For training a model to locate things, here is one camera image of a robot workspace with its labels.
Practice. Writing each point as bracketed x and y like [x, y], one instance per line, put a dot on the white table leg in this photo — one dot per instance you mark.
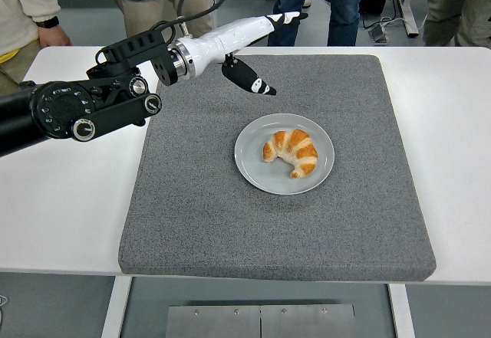
[402, 315]
[115, 311]

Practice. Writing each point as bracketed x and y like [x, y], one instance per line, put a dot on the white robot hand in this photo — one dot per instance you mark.
[230, 37]

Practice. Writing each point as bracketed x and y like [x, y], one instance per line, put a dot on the grey metal plate with screws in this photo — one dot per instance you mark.
[230, 322]

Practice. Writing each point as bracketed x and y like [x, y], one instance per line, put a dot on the grey felt mat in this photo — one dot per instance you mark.
[268, 230]

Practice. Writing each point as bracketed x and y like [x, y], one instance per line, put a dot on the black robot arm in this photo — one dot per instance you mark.
[57, 108]

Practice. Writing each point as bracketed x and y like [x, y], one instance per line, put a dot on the white background desk leg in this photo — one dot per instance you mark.
[409, 12]

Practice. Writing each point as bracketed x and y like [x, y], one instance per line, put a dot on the grey floor pedal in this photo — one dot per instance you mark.
[379, 33]

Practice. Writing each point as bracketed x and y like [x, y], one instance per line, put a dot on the golden croissant bread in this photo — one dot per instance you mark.
[295, 150]

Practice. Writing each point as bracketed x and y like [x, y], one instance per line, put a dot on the grey round plate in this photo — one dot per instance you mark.
[249, 161]

